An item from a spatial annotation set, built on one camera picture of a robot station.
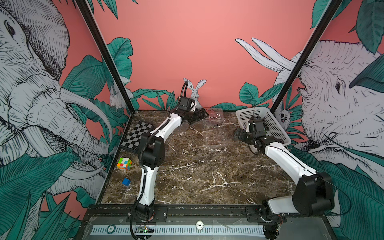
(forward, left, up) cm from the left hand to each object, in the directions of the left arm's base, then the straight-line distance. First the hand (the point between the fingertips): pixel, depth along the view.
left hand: (206, 114), depth 93 cm
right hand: (-12, -19, -2) cm, 23 cm away
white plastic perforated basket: (+10, -30, -14) cm, 35 cm away
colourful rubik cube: (-26, +49, -11) cm, 56 cm away
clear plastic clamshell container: (+9, -8, -11) cm, 16 cm away
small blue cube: (-34, +48, -18) cm, 61 cm away
